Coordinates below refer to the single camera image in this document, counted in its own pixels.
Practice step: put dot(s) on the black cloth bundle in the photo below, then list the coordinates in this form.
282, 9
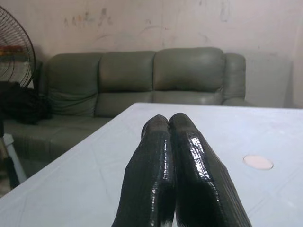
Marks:
22, 104

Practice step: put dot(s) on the white plastic table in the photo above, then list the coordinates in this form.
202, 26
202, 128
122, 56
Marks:
165, 165

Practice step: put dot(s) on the black standing fan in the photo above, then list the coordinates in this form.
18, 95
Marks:
14, 49

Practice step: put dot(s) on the white table leg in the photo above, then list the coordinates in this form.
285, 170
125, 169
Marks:
15, 156

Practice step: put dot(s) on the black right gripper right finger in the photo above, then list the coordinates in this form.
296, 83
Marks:
201, 184

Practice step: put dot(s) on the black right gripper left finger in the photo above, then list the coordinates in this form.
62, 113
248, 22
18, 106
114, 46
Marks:
146, 179

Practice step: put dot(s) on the grey-green leather sofa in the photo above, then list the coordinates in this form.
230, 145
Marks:
132, 94

